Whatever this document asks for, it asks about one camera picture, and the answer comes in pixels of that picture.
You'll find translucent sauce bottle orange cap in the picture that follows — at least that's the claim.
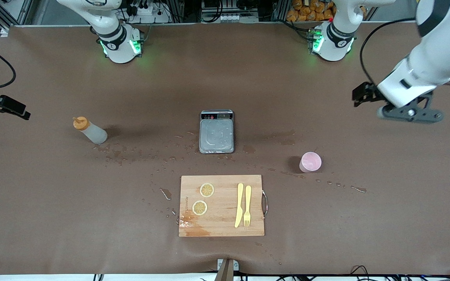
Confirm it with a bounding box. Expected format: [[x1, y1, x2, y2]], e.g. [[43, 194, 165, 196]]
[[73, 116, 108, 145]]

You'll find pink plastic cup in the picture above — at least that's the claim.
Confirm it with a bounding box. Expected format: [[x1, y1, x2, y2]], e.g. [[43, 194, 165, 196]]
[[299, 152, 322, 173]]

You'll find orange snack bags pile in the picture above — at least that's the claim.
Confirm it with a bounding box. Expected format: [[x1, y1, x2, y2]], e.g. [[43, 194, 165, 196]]
[[286, 0, 337, 23]]

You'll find grey digital kitchen scale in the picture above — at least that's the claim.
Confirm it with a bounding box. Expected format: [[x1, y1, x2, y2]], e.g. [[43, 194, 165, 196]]
[[200, 110, 234, 154]]

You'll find yellow plastic fork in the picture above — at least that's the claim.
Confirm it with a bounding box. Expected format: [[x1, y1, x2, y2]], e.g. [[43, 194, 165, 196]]
[[243, 185, 252, 228]]

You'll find yellow plastic knife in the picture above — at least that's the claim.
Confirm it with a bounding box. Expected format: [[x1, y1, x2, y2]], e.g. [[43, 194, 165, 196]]
[[234, 183, 245, 228]]

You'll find white power strip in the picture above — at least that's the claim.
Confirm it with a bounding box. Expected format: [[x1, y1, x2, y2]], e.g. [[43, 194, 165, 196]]
[[125, 2, 171, 25]]

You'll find wooden cutting board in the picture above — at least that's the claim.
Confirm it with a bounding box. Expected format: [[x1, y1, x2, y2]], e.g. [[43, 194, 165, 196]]
[[179, 175, 265, 237]]

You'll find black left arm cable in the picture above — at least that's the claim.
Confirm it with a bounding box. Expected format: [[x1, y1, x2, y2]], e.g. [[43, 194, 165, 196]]
[[359, 17, 419, 86]]

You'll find aluminium frame profile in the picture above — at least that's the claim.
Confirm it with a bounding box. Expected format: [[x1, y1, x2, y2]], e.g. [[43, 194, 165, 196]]
[[0, 0, 38, 26]]

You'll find metal table bracket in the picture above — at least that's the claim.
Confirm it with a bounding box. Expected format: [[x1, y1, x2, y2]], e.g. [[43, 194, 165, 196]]
[[216, 258, 240, 281]]

